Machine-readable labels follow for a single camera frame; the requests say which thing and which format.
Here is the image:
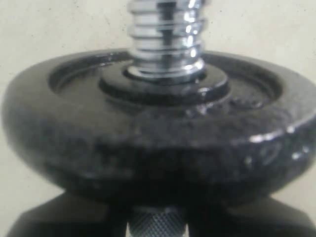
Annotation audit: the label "black weight plate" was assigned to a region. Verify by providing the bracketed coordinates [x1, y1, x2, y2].
[1, 50, 316, 206]

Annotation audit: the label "chrome threaded dumbbell bar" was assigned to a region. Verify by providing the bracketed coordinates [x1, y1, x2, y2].
[126, 0, 207, 237]

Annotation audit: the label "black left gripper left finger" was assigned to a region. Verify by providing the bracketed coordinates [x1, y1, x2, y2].
[7, 193, 128, 237]

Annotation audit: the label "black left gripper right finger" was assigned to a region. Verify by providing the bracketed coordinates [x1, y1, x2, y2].
[188, 197, 316, 237]

